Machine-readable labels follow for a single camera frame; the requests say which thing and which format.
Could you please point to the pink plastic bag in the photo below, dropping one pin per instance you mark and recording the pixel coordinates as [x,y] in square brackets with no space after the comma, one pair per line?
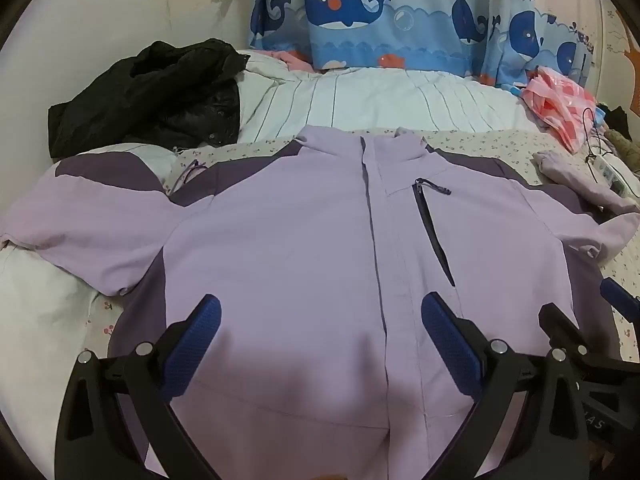
[555,100]

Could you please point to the pink cloth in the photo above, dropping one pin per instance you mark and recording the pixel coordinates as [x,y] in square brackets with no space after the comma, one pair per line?
[290,59]

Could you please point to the tree wall sticker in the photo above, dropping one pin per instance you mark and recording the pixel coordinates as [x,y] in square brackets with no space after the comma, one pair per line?
[629,35]

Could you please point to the beige fuzzy cloth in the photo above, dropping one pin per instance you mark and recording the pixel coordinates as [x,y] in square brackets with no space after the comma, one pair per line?
[627,147]

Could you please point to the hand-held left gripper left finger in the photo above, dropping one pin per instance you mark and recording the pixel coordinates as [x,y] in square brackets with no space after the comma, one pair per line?
[192,345]

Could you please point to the white pillow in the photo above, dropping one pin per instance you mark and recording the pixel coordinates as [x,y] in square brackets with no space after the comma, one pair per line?
[40,305]

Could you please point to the black jacket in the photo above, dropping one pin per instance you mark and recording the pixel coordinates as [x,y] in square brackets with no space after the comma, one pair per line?
[150,95]

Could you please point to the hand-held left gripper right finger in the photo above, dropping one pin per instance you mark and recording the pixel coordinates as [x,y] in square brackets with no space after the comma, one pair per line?
[450,345]

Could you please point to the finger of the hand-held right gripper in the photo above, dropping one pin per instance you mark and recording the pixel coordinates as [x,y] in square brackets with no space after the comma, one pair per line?
[620,296]
[610,395]

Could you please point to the white striped duvet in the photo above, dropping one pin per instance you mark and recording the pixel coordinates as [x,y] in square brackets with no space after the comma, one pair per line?
[375,100]

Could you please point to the whale print curtain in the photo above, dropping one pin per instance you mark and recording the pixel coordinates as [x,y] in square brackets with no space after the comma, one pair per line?
[400,15]

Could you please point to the dark clothes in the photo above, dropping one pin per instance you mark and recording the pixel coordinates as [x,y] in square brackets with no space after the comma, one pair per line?
[617,117]

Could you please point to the lavender and purple jacket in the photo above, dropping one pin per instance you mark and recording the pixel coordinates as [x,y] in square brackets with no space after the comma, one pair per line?
[300,240]

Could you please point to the purple eyeglasses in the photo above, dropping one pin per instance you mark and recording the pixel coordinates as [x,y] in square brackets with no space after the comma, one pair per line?
[192,170]

